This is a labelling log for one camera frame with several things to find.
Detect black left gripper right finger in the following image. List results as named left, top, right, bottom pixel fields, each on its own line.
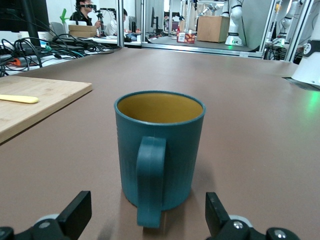
left=205, top=191, right=301, bottom=240

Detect wooden cutting board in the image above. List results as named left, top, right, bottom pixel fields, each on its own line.
left=0, top=75, right=94, bottom=146

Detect seated person white shirt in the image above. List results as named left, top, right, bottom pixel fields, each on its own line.
left=104, top=8, right=129, bottom=37

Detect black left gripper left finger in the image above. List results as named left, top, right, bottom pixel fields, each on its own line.
left=0, top=190, right=92, bottom=240

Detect stacked flat cardboard boxes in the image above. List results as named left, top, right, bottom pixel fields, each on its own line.
left=67, top=24, right=98, bottom=39

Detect teal mug yellow inside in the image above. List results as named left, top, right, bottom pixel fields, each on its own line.
left=113, top=90, right=208, bottom=229

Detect black computer monitor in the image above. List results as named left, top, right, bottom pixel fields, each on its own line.
left=0, top=0, right=50, bottom=47

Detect person wearing headset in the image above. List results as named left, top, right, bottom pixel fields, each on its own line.
left=69, top=0, right=102, bottom=35

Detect aluminium frame post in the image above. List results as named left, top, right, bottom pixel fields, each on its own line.
left=116, top=0, right=125, bottom=48

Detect yellow plastic fork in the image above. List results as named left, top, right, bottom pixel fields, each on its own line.
left=0, top=94, right=40, bottom=105

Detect red snack box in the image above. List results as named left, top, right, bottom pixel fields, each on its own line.
left=176, top=32, right=197, bottom=44

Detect large cardboard box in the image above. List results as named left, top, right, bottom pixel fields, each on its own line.
left=196, top=15, right=231, bottom=44

